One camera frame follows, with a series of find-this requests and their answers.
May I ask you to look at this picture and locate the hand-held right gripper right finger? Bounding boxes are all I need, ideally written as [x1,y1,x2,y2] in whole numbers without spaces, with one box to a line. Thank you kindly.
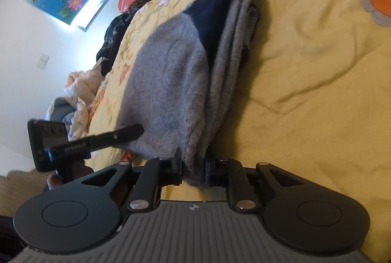
[204,158,304,212]

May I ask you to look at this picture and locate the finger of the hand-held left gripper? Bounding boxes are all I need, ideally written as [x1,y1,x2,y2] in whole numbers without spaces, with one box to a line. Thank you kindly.
[86,124,145,150]

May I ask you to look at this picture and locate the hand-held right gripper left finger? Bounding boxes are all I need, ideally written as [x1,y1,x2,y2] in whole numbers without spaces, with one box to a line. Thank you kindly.
[82,147,184,212]

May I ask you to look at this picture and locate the navy and grey knit sweater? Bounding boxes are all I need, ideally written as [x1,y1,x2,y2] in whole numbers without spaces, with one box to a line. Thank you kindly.
[118,0,267,188]

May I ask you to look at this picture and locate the person's left hand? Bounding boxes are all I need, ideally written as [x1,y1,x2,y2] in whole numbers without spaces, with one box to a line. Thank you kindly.
[46,158,95,191]

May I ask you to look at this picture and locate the grey blue cloth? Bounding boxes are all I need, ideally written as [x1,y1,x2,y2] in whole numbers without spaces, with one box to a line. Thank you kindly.
[45,97,74,123]

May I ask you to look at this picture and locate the cream floral cloth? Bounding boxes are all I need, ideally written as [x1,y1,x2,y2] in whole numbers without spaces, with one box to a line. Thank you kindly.
[63,63,108,142]

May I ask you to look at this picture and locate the woven straw mat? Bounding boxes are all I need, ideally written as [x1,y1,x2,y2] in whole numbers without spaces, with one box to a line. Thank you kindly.
[0,170,51,222]

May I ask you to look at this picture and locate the dark floral cloth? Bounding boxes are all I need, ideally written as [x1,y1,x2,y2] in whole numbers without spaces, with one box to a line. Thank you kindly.
[96,11,135,78]

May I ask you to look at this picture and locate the yellow floral bed blanket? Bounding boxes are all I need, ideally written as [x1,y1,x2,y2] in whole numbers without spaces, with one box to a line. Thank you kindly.
[84,0,391,208]

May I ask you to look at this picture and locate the white wall switch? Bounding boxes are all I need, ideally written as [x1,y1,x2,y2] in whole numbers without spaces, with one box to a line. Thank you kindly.
[36,53,50,69]

